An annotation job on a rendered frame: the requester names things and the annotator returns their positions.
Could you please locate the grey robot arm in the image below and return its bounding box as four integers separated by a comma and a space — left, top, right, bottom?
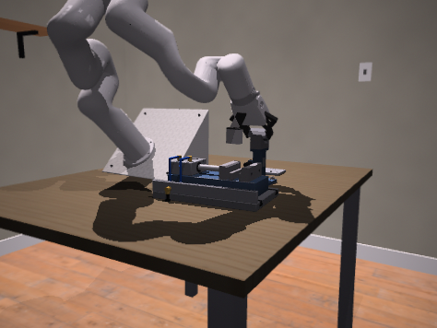
47, 0, 260, 166

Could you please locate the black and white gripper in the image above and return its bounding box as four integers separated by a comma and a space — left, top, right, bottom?
230, 95, 278, 139

